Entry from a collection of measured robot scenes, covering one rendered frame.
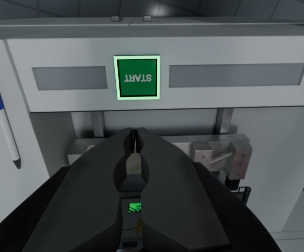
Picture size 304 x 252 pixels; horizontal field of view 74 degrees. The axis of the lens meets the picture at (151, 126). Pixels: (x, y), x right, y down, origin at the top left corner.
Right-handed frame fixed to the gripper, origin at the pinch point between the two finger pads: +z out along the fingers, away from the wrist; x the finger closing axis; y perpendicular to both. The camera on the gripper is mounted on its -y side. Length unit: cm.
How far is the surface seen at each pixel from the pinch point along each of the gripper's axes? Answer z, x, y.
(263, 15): 111, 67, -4
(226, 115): 25.7, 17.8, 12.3
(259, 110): 28.7, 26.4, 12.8
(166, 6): 111, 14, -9
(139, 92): 14.3, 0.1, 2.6
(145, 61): 14.3, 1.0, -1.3
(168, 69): 14.7, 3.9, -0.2
